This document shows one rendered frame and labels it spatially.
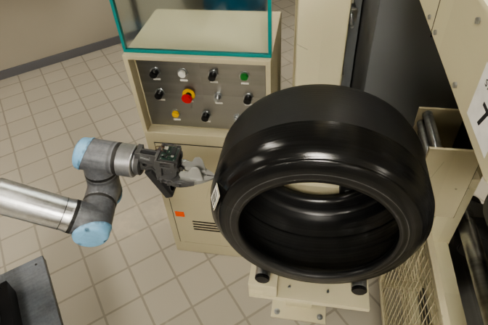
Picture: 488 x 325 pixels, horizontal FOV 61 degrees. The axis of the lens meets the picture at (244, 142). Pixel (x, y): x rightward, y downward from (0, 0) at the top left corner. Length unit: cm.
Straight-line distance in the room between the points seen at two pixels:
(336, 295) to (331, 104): 66
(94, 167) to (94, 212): 12
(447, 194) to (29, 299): 152
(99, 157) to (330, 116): 60
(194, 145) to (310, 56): 80
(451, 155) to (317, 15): 56
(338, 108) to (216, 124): 86
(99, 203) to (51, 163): 210
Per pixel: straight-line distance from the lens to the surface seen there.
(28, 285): 186
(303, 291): 138
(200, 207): 208
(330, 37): 112
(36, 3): 425
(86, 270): 255
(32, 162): 333
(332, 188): 145
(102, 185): 120
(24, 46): 437
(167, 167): 109
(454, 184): 140
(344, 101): 98
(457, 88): 69
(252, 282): 132
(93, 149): 115
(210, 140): 173
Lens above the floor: 202
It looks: 42 degrees down
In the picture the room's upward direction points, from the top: 4 degrees counter-clockwise
